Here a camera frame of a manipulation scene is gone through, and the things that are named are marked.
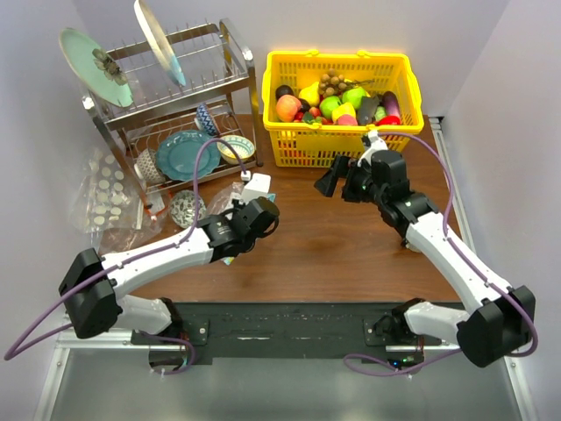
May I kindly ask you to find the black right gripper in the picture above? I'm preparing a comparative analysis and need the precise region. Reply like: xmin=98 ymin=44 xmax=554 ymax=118
xmin=314 ymin=154 xmax=386 ymax=206

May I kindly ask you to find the clear zip bag blue seal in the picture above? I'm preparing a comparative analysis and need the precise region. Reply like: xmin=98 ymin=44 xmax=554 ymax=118
xmin=197 ymin=182 xmax=274 ymax=261

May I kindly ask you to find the red peach toy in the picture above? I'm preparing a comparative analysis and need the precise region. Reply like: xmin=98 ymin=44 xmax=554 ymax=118
xmin=337 ymin=114 xmax=358 ymax=126

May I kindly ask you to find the grey fish toy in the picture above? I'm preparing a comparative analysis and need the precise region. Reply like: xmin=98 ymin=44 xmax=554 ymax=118
xmin=357 ymin=95 xmax=380 ymax=125

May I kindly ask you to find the yellow bell pepper toy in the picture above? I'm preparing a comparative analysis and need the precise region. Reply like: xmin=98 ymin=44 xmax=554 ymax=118
xmin=331 ymin=103 xmax=356 ymax=123

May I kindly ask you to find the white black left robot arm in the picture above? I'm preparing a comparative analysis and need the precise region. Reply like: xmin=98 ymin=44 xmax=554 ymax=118
xmin=59 ymin=196 xmax=280 ymax=344

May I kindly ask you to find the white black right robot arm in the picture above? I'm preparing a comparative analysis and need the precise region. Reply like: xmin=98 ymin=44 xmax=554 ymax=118
xmin=315 ymin=150 xmax=538 ymax=367

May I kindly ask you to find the polka dot plastic bag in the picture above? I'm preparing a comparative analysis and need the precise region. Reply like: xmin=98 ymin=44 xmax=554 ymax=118
xmin=69 ymin=146 xmax=171 ymax=255

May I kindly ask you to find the yellow blue patterned bowl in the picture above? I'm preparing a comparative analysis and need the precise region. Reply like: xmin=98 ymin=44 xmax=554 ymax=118
xmin=217 ymin=134 xmax=255 ymax=165

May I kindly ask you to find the yellow plastic basket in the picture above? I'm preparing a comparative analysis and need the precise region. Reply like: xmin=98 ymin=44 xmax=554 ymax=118
xmin=262 ymin=50 xmax=424 ymax=168

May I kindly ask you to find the black white floral bowl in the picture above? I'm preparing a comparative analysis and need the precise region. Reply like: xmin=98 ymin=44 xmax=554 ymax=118
xmin=169 ymin=189 xmax=206 ymax=229

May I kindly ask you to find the green apple toy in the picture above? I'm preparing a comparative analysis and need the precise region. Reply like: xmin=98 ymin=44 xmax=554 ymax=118
xmin=319 ymin=96 xmax=342 ymax=120
xmin=342 ymin=86 xmax=370 ymax=111

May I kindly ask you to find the red yellow apple toy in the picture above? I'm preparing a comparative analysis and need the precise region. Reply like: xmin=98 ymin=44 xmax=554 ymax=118
xmin=276 ymin=95 xmax=302 ymax=123

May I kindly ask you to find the red pepper toy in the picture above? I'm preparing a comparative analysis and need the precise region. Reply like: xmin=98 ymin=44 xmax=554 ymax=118
xmin=376 ymin=115 xmax=401 ymax=126

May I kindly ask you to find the yellow pear toy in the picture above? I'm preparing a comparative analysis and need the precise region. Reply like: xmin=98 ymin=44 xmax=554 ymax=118
xmin=298 ymin=82 xmax=321 ymax=107

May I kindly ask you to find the brown grape bunch toy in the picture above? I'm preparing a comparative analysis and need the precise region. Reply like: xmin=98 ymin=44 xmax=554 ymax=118
xmin=318 ymin=69 xmax=348 ymax=97

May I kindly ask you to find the cream ceramic mug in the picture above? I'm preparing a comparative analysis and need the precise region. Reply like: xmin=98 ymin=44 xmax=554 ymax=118
xmin=401 ymin=239 xmax=423 ymax=253

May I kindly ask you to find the dark avocado toy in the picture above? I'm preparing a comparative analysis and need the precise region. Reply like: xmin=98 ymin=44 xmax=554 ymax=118
xmin=275 ymin=84 xmax=294 ymax=100

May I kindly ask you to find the teal scalloped plate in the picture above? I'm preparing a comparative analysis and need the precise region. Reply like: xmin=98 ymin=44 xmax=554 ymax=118
xmin=156 ymin=130 xmax=221 ymax=182

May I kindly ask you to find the purple eggplant toy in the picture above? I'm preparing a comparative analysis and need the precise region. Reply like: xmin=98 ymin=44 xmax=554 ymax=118
xmin=382 ymin=91 xmax=401 ymax=119

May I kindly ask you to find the blue zigzag bowl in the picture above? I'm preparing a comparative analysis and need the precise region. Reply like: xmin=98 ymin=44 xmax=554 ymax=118
xmin=195 ymin=103 xmax=220 ymax=137

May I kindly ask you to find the steel two-tier dish rack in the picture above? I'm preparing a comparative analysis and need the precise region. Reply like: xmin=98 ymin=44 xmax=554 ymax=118
xmin=82 ymin=18 xmax=259 ymax=210

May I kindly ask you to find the grey patterned bowl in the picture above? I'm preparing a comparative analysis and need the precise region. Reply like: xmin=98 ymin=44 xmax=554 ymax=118
xmin=135 ymin=148 xmax=166 ymax=185

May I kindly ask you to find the mint green flower plate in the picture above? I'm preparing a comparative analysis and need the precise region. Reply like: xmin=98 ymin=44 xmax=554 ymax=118
xmin=59 ymin=28 xmax=133 ymax=108

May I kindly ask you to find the beige blue-edged plate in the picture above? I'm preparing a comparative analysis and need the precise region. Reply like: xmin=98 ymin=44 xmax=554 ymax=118
xmin=133 ymin=0 xmax=186 ymax=87

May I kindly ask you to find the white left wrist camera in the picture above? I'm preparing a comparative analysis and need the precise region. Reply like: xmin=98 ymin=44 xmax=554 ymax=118
xmin=241 ymin=173 xmax=272 ymax=203

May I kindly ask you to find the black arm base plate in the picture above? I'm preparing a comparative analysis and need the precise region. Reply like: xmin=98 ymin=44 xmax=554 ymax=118
xmin=131 ymin=302 xmax=442 ymax=368

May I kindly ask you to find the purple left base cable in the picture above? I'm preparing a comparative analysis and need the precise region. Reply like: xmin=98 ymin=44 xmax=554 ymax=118
xmin=139 ymin=332 xmax=197 ymax=376

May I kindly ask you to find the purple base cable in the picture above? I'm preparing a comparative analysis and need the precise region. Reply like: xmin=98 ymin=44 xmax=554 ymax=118
xmin=342 ymin=348 xmax=464 ymax=378
xmin=139 ymin=332 xmax=197 ymax=376

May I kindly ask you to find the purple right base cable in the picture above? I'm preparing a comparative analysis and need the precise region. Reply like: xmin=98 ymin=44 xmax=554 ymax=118
xmin=342 ymin=348 xmax=464 ymax=378

